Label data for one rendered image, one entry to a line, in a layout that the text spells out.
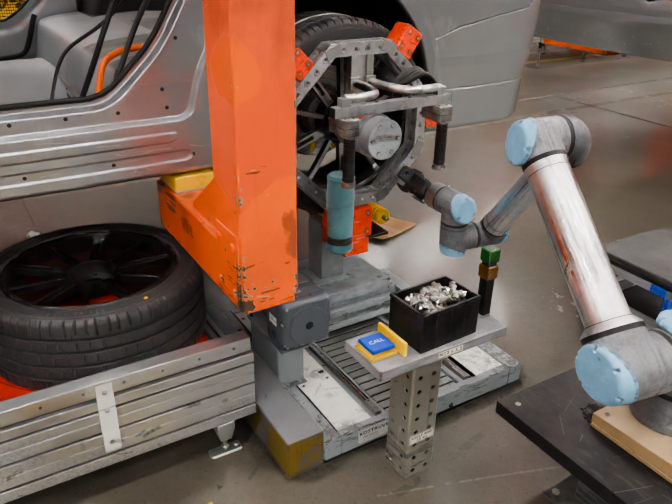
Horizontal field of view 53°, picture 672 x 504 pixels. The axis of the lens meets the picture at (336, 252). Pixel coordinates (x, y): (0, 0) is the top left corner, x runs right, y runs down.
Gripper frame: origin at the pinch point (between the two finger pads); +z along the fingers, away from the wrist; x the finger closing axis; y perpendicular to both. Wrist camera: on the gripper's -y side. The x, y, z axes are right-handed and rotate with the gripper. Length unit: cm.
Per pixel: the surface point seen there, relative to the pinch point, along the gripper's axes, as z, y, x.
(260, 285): -44, -50, -56
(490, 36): 8, 2, 63
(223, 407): -36, -28, -92
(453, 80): 7.6, 0.6, 41.5
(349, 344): -60, -27, -54
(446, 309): -73, -21, -31
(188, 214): -6, -59, -55
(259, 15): -44, -96, -8
